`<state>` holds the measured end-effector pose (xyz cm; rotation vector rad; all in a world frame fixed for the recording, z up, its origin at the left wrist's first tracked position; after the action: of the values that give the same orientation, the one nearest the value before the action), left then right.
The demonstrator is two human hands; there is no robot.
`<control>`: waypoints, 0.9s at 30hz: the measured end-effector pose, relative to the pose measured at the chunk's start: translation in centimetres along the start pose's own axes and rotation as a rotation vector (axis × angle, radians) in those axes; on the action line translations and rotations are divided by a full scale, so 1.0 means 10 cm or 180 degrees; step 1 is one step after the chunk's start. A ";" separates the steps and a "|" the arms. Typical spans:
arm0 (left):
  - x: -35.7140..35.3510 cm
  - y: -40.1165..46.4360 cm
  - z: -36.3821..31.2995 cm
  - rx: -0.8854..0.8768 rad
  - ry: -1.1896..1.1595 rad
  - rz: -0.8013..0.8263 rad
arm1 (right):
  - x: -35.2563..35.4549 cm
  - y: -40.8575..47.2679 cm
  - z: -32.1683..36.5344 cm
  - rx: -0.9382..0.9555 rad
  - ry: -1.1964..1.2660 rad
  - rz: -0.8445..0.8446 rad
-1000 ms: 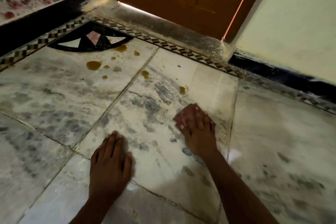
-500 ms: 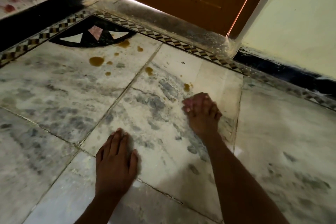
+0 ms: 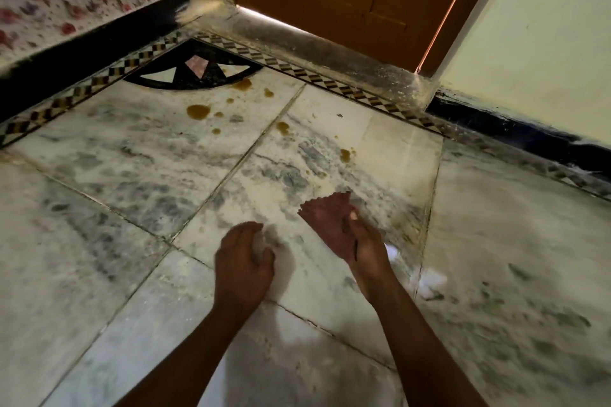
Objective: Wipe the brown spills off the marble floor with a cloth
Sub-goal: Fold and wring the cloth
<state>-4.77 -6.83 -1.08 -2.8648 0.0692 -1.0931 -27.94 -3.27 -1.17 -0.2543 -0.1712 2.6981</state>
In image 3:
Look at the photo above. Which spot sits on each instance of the person's right hand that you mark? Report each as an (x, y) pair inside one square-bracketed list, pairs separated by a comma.
[(372, 261)]

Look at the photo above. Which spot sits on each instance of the person's left hand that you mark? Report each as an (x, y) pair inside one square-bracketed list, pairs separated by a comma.
[(238, 278)]

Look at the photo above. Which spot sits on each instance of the person's left thumb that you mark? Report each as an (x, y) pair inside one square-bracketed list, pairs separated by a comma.
[(267, 261)]

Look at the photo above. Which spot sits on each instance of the person's right thumb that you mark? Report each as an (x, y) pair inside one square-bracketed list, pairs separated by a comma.
[(353, 235)]

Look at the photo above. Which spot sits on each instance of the maroon cleaning cloth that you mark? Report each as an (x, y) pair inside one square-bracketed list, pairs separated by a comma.
[(327, 223)]

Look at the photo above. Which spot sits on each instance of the person's right forearm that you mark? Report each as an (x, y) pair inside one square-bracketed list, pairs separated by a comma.
[(420, 354)]

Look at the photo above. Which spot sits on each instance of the person's left forearm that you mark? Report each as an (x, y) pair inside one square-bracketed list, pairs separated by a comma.
[(191, 363)]

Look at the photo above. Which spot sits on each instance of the brown liquid spill spots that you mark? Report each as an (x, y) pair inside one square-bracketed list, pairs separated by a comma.
[(198, 111)]

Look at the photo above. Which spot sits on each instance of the brown wooden door frame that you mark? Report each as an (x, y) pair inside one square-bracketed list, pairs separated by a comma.
[(458, 6)]

